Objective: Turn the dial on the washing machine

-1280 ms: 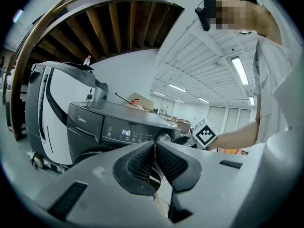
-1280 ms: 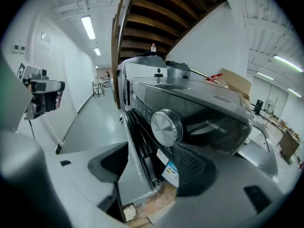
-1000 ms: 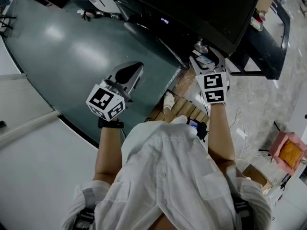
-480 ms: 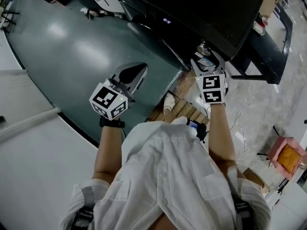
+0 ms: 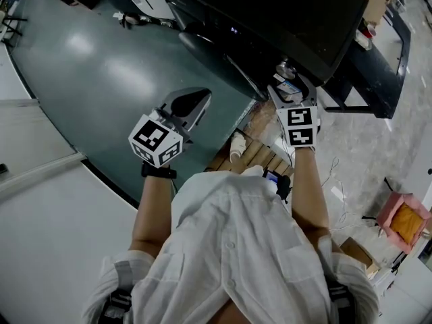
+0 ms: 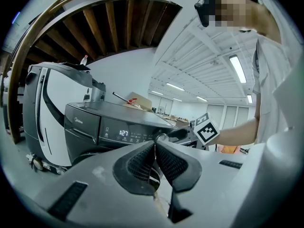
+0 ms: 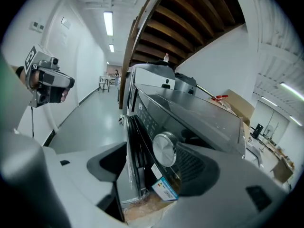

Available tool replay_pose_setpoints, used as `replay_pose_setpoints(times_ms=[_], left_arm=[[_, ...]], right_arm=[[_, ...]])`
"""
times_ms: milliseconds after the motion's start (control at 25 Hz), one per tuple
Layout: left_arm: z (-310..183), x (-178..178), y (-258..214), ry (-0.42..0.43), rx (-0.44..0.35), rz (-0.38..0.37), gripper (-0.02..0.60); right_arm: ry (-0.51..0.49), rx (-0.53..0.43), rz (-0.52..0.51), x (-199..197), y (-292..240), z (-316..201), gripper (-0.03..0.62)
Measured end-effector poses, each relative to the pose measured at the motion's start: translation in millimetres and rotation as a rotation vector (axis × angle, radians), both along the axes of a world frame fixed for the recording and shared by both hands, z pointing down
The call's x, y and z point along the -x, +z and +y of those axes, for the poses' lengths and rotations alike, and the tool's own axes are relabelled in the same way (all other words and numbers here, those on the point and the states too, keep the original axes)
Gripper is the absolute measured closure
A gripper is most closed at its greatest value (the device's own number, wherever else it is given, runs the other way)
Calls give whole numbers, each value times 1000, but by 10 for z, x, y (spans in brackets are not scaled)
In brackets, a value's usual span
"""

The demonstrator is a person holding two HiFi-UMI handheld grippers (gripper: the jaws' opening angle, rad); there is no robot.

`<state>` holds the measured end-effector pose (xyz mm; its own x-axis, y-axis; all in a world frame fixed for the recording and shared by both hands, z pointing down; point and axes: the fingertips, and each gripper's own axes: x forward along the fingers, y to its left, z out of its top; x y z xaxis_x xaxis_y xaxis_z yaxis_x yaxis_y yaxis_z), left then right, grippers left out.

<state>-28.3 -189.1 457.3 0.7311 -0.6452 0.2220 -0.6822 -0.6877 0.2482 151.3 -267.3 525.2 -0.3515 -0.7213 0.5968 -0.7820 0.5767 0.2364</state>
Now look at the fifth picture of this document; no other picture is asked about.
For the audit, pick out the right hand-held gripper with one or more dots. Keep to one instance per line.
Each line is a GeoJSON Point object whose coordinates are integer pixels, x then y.
{"type": "Point", "coordinates": [300, 127]}

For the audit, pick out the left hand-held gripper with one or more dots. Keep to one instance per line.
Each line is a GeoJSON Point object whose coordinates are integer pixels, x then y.
{"type": "Point", "coordinates": [153, 140]}

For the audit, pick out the black washing machine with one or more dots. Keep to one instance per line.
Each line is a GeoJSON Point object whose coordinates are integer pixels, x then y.
{"type": "Point", "coordinates": [270, 15]}

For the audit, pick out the person's left forearm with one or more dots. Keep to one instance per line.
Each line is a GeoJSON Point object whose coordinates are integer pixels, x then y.
{"type": "Point", "coordinates": [152, 214]}

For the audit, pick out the person's right forearm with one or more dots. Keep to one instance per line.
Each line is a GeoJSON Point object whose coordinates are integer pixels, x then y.
{"type": "Point", "coordinates": [308, 187]}

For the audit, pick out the blue and white label sticker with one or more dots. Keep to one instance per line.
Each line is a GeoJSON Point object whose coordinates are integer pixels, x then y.
{"type": "Point", "coordinates": [288, 89]}

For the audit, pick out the person's white shoe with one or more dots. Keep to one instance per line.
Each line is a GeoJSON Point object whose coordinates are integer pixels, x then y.
{"type": "Point", "coordinates": [238, 145]}

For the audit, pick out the wooden slatted pallet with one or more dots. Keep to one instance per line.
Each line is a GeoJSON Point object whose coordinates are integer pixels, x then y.
{"type": "Point", "coordinates": [263, 155]}

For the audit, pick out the black wristband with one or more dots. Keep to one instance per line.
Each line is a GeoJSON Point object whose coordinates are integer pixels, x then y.
{"type": "Point", "coordinates": [158, 172]}

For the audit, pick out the black chest-mounted device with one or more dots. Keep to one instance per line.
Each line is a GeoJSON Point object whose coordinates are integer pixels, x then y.
{"type": "Point", "coordinates": [276, 181]}

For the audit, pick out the white cup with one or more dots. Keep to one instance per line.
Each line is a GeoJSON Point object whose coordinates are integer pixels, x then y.
{"type": "Point", "coordinates": [362, 40]}

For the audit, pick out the black metal table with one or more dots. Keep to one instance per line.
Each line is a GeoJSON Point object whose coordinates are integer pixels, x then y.
{"type": "Point", "coordinates": [381, 79]}

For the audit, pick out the red cup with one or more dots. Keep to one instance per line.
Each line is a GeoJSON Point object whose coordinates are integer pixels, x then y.
{"type": "Point", "coordinates": [371, 31]}

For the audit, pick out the person's white shirt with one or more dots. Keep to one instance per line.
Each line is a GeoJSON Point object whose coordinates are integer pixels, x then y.
{"type": "Point", "coordinates": [236, 248]}

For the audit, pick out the pink chair with orange cushion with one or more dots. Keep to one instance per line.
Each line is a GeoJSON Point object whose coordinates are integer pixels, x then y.
{"type": "Point", "coordinates": [384, 218]}

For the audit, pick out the yellow cloth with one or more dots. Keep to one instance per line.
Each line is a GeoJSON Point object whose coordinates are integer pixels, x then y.
{"type": "Point", "coordinates": [406, 223]}

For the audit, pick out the small brown cardboard box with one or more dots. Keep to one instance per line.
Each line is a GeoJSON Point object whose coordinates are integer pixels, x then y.
{"type": "Point", "coordinates": [357, 253]}

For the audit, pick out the white folding chair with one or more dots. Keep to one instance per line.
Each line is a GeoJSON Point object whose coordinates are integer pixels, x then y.
{"type": "Point", "coordinates": [8, 25]}

